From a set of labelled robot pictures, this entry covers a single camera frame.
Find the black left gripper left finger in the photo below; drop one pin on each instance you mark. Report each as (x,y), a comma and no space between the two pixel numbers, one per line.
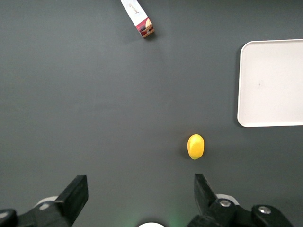
(73,196)

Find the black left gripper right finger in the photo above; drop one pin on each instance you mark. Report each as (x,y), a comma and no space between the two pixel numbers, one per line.
(206,196)

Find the red cookie box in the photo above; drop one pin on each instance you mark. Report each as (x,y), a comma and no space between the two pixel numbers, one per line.
(142,21)

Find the white rectangular tray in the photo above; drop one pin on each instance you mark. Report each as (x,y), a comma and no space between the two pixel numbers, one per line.
(272,82)

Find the yellow lemon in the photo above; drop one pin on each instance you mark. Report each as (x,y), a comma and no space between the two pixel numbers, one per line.
(195,146)

